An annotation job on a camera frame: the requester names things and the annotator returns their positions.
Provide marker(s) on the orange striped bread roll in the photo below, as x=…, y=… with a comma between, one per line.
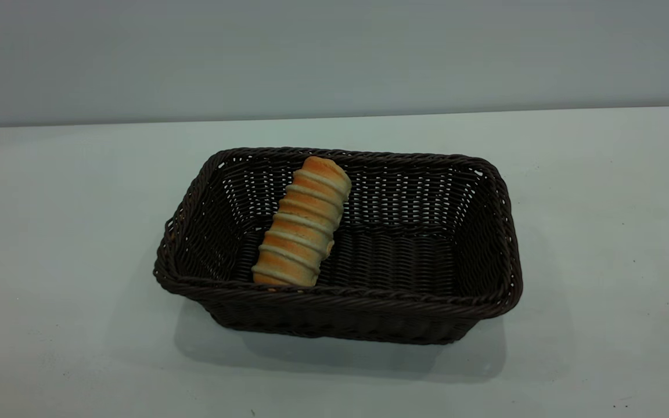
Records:
x=302, y=226

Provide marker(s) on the black woven wicker basket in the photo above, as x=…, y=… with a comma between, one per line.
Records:
x=404, y=261

